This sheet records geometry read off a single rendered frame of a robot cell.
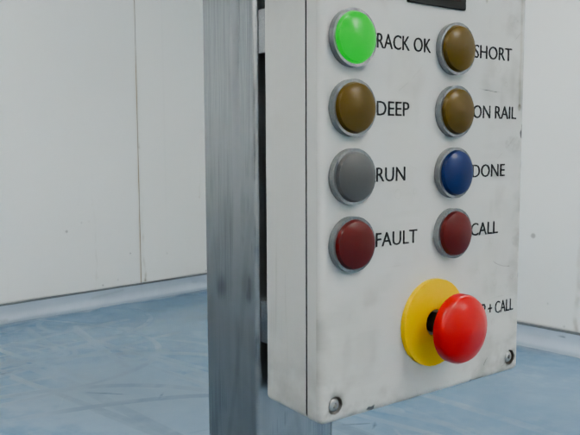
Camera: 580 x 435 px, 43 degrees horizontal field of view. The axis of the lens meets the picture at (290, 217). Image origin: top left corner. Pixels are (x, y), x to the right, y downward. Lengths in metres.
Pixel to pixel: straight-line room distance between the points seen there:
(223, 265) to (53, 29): 4.07
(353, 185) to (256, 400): 0.15
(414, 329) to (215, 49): 0.21
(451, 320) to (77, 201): 4.15
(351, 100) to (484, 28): 0.12
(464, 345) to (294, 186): 0.13
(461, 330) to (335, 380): 0.08
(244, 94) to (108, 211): 4.19
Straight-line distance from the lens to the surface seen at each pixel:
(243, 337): 0.46
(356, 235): 0.39
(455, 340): 0.42
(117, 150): 4.63
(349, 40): 0.39
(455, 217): 0.44
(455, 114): 0.44
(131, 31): 4.74
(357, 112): 0.39
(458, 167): 0.44
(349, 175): 0.38
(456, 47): 0.44
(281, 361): 0.43
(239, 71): 0.44
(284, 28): 0.41
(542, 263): 3.70
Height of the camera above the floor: 0.96
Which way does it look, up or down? 6 degrees down
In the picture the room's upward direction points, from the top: straight up
